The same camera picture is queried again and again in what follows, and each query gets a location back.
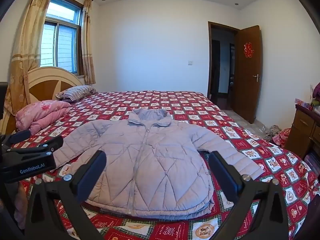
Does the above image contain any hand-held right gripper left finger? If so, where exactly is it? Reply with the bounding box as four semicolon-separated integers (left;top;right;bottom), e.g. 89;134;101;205
25;150;107;240

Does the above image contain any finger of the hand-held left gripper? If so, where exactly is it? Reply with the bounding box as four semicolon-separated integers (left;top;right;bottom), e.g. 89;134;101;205
7;135;64;156
5;129;32;146

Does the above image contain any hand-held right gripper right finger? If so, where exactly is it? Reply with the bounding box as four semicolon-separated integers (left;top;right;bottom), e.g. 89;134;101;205
208;151;295;240

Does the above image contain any lilac quilted puffer jacket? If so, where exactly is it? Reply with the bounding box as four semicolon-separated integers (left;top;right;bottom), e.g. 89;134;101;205
51;108;265;218

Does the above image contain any crumpled clothes pile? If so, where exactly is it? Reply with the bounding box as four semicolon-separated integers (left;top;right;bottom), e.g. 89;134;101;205
265;125;283;138

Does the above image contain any pink folded comforter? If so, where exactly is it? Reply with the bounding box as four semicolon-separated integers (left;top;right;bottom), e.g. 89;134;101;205
15;99;72;134

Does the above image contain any red printed patchwork quilt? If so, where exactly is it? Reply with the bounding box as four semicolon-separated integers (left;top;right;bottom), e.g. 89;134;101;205
15;90;320;240

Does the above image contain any cream and wood headboard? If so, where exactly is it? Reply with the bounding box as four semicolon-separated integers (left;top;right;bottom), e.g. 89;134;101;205
0;66;85;135

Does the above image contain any striped pillow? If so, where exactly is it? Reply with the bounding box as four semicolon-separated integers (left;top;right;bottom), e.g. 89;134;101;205
55;85;97;103

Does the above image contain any red bag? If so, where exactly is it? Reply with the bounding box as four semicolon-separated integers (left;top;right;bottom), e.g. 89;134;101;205
272;127;292;148

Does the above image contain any brown wooden door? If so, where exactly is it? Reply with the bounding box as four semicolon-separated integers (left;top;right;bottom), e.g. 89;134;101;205
234;25;263;124

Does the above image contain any wide beige patterned curtain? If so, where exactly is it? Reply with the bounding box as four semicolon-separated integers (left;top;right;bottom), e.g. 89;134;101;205
4;0;59;133

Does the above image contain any wooden dresser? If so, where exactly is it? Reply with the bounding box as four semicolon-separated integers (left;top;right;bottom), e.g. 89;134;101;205
284;104;320;161

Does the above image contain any colourful small box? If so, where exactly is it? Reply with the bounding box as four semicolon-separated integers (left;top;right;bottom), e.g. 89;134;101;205
295;98;313;111

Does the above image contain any narrow beige patterned curtain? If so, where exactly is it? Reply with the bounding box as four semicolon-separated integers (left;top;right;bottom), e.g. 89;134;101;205
81;0;97;85

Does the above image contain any red paper door decoration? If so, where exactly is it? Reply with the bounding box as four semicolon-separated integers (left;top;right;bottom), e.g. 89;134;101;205
243;42;254;58

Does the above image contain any dark wooden door frame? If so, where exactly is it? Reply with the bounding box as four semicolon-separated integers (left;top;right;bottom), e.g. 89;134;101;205
207;21;242;112

